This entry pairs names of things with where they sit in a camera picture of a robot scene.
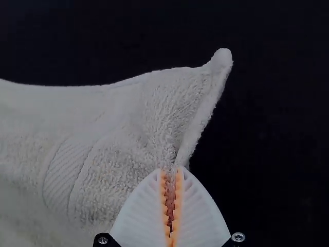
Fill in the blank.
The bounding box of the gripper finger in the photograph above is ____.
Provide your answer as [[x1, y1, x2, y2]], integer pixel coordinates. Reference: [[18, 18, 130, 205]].
[[174, 166, 246, 247], [93, 168, 175, 247]]

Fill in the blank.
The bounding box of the pale towel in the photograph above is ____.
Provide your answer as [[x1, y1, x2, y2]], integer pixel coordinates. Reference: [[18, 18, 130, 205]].
[[0, 47, 234, 247]]

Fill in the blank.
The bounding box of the black mat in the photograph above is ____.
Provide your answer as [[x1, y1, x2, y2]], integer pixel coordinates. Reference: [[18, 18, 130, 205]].
[[0, 0, 329, 247]]

